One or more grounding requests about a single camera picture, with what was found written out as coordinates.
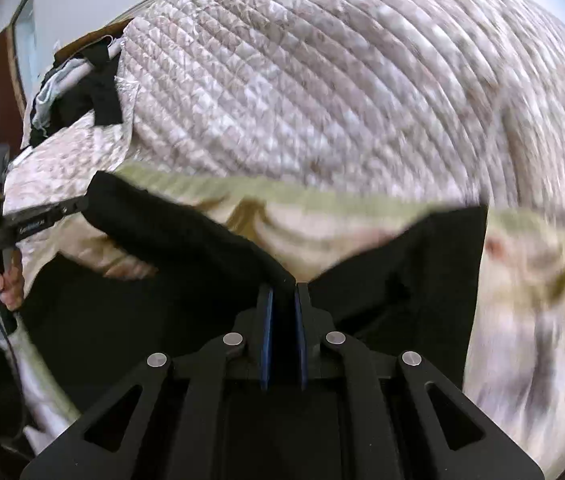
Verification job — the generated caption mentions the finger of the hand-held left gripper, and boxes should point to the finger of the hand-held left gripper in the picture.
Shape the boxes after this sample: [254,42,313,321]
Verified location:
[60,194,92,218]

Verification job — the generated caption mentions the floral fleece blanket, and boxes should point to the floral fleece blanket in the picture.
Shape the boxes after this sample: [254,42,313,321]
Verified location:
[6,161,565,478]

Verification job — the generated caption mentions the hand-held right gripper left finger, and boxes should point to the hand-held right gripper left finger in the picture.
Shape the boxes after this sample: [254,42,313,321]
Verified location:
[20,284,276,480]

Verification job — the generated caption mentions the black garment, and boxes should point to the black garment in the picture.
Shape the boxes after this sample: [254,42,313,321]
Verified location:
[30,42,124,147]

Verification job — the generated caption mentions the black pants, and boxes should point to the black pants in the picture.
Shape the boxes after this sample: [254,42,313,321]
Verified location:
[12,170,489,480]

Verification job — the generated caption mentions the quilted cover with large leaves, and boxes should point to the quilted cover with large leaves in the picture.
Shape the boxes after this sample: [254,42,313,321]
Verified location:
[5,110,136,213]

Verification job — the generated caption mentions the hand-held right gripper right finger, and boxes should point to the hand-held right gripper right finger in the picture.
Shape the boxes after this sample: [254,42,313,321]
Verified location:
[293,282,546,480]

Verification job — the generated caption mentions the quilted bedspread with small leaves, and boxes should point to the quilted bedspread with small leaves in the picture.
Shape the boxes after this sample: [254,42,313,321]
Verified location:
[112,0,565,241]

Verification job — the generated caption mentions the light blue cloth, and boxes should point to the light blue cloth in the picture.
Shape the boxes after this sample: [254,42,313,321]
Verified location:
[30,77,66,131]

